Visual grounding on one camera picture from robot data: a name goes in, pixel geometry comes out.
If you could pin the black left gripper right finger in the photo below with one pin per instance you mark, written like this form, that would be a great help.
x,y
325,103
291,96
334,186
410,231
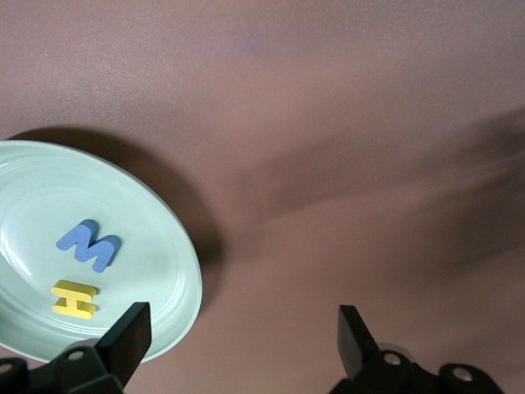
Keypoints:
x,y
357,349

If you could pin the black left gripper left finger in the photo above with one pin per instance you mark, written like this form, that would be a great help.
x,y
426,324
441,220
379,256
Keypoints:
x,y
123,344

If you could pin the yellow foam letter H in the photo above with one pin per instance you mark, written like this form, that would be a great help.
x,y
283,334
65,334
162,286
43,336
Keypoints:
x,y
76,299

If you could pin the blue foam letter M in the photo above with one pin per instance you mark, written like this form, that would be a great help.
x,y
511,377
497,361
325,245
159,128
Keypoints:
x,y
88,246

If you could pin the green plate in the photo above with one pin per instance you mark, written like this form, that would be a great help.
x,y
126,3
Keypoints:
x,y
123,213

